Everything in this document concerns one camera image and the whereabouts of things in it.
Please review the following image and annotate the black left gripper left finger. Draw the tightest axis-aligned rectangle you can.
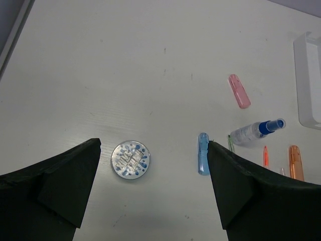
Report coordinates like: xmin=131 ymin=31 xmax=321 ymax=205
xmin=1 ymin=138 xmax=101 ymax=240

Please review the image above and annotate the orange highlighter pen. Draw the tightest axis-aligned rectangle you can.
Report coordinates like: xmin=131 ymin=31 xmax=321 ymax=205
xmin=263 ymin=146 xmax=269 ymax=168

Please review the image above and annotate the pink translucent cap case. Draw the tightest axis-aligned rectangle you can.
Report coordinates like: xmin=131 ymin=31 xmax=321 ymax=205
xmin=228 ymin=74 xmax=251 ymax=109

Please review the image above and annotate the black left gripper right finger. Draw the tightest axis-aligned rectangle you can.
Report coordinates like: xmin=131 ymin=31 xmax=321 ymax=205
xmin=207 ymin=141 xmax=320 ymax=240

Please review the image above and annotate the blue translucent cap case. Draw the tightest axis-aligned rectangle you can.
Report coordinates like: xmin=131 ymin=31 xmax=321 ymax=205
xmin=198 ymin=133 xmax=210 ymax=176

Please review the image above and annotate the green highlighter pen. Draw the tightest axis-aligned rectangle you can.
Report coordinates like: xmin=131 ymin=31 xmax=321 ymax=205
xmin=228 ymin=135 xmax=235 ymax=153

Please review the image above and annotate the white divided organizer tray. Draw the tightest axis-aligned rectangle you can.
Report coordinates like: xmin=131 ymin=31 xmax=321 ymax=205
xmin=293 ymin=32 xmax=320 ymax=130

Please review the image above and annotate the flat round blue-label tin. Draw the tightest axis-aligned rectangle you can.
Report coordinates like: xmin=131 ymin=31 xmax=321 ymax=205
xmin=110 ymin=140 xmax=151 ymax=180

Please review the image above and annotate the clear spray bottle blue cap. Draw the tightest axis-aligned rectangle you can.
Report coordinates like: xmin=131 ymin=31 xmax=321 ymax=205
xmin=230 ymin=118 xmax=286 ymax=146

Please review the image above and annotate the orange translucent cap case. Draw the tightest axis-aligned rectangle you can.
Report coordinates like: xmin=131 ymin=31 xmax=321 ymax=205
xmin=289 ymin=145 xmax=304 ymax=181

